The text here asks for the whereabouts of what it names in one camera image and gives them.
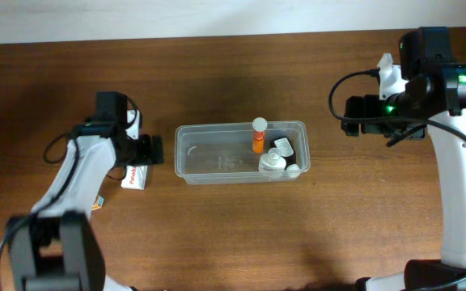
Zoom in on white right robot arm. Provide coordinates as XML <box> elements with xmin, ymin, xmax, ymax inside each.
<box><xmin>340</xmin><ymin>27</ymin><xmax>466</xmax><ymax>290</ymax></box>

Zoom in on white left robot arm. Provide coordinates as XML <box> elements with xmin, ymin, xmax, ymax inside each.
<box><xmin>0</xmin><ymin>91</ymin><xmax>163</xmax><ymax>291</ymax></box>

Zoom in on white Panadol box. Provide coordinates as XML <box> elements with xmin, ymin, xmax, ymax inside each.
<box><xmin>121</xmin><ymin>166</ymin><xmax>148</xmax><ymax>190</ymax></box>

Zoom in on white pump bottle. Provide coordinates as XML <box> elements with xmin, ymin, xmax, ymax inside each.
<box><xmin>258</xmin><ymin>148</ymin><xmax>286</xmax><ymax>179</ymax></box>

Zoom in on small orange box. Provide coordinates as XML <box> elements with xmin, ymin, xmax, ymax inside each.
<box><xmin>92</xmin><ymin>195</ymin><xmax>104</xmax><ymax>211</ymax></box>

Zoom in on orange tube white cap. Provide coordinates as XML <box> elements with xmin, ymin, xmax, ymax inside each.
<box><xmin>252</xmin><ymin>117</ymin><xmax>268</xmax><ymax>154</ymax></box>

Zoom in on clear plastic container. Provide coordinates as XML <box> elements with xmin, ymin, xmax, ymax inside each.
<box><xmin>174</xmin><ymin>120</ymin><xmax>311</xmax><ymax>185</ymax></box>

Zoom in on dark bottle white cap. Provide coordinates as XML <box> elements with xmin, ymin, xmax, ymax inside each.
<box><xmin>270</xmin><ymin>136</ymin><xmax>301</xmax><ymax>179</ymax></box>

